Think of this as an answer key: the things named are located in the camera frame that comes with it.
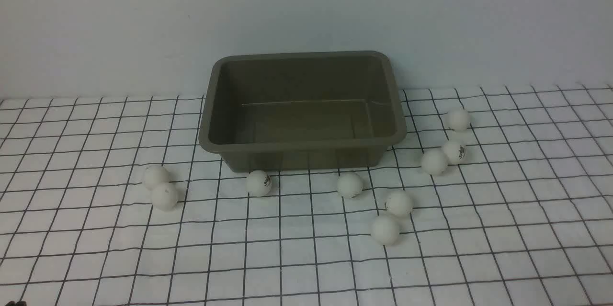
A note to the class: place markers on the olive green plastic bin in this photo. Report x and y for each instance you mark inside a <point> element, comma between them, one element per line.
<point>299,111</point>

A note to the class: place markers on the white black-grid tablecloth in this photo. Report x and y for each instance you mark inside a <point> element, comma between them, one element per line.
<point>525,220</point>

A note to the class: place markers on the white printed ball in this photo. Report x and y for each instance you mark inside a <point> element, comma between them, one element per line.
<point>259,183</point>
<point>455,152</point>

